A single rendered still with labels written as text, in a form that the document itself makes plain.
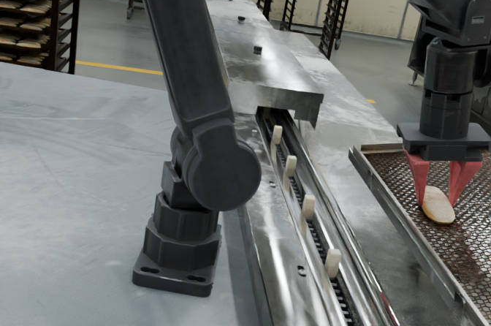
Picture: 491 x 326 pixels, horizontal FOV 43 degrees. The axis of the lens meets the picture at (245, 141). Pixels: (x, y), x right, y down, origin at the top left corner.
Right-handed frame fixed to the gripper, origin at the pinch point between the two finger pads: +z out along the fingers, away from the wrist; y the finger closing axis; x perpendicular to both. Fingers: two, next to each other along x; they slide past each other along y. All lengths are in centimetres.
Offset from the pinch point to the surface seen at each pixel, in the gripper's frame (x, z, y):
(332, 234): 3.5, 3.4, 13.3
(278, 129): -29.3, 1.4, 20.1
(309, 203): -1.6, 1.8, 16.0
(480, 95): -358, 93, -122
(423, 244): 11.2, 0.2, 3.9
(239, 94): -36.7, -2.7, 27.4
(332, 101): -73, 10, 7
